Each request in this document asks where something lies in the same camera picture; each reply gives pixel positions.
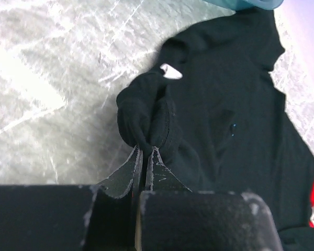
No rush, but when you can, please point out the black t shirt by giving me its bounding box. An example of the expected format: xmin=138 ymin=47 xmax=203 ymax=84
xmin=116 ymin=7 xmax=314 ymax=250

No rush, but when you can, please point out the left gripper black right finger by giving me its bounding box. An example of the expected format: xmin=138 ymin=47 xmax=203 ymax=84
xmin=136 ymin=148 xmax=283 ymax=250

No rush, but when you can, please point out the teal plastic basket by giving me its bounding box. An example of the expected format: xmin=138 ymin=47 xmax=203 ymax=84
xmin=204 ymin=0 xmax=283 ymax=11

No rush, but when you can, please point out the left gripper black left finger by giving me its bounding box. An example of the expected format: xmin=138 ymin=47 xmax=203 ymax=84
xmin=0 ymin=147 xmax=143 ymax=250

